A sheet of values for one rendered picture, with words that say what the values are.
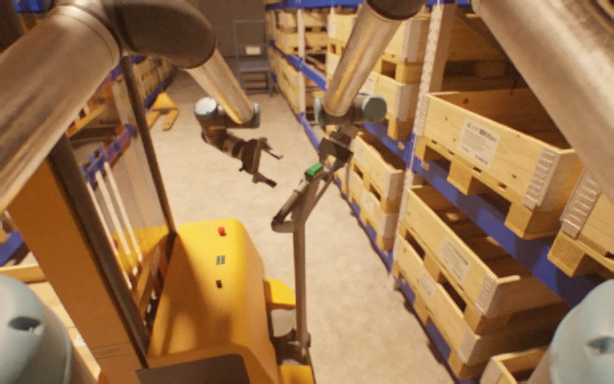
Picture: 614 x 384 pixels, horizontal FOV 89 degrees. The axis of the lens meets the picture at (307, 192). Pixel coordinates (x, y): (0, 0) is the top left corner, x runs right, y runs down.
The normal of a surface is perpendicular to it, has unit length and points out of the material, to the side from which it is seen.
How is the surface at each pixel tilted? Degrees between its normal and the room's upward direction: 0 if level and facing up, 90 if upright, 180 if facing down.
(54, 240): 90
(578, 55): 64
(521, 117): 90
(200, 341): 0
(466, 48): 90
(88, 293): 90
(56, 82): 69
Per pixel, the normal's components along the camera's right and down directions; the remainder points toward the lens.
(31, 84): 0.74, -0.39
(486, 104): 0.22, 0.49
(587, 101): -0.93, -0.01
